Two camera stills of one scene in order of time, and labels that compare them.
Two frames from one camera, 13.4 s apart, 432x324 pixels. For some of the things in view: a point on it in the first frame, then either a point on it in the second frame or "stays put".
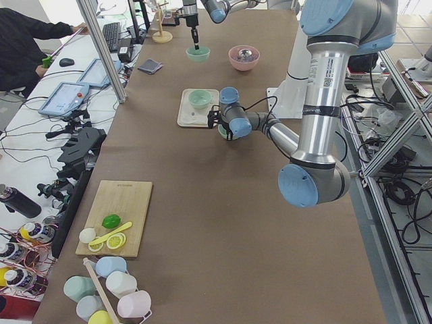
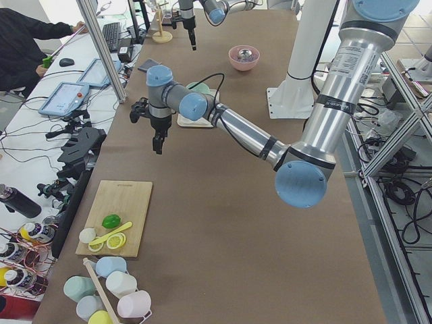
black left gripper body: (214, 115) -> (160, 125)
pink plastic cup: (136, 304) stays put
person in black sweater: (21, 52) stays put
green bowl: (199, 55) -> (200, 88)
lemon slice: (115, 241) stays put
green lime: (111, 221) stays put
